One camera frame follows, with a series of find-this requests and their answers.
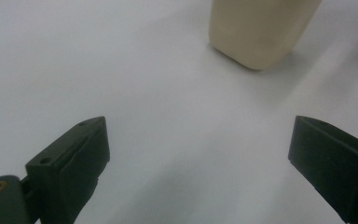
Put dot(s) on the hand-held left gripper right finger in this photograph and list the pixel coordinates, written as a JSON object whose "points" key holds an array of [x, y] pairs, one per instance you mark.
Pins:
{"points": [[332, 168]]}

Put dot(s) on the beige square cup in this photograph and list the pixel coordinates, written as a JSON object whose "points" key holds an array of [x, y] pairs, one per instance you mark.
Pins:
{"points": [[254, 31]]}

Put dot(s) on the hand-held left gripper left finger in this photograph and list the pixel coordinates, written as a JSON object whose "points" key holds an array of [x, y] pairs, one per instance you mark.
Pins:
{"points": [[68, 174]]}

